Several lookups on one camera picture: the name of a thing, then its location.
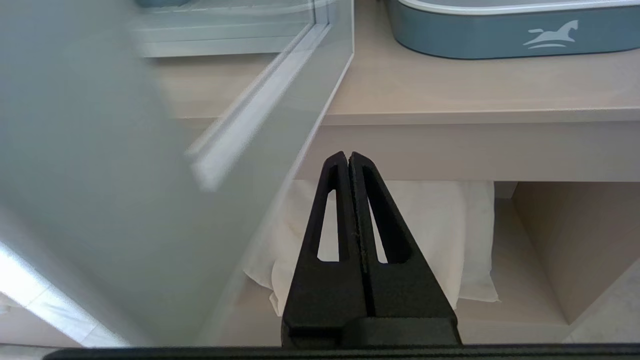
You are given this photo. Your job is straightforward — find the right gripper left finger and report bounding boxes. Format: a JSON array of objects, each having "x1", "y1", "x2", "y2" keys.
[{"x1": 281, "y1": 151, "x2": 370, "y2": 348}]

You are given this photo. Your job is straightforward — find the light wood shelf unit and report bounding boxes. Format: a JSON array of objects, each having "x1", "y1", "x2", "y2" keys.
[{"x1": 150, "y1": 0, "x2": 640, "y2": 346}]

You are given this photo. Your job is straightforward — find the white folded cloth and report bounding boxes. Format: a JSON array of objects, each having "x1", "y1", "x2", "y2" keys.
[{"x1": 242, "y1": 180, "x2": 501, "y2": 317}]

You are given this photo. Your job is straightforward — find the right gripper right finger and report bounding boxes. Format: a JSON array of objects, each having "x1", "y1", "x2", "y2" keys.
[{"x1": 348, "y1": 151, "x2": 462, "y2": 346}]

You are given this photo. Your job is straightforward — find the glass fridge door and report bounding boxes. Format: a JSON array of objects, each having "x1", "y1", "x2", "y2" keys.
[{"x1": 0, "y1": 0, "x2": 356, "y2": 348}]

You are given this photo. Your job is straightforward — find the blue-grey oval tray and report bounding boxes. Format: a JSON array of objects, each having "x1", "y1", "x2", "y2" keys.
[{"x1": 384, "y1": 0, "x2": 640, "y2": 60}]

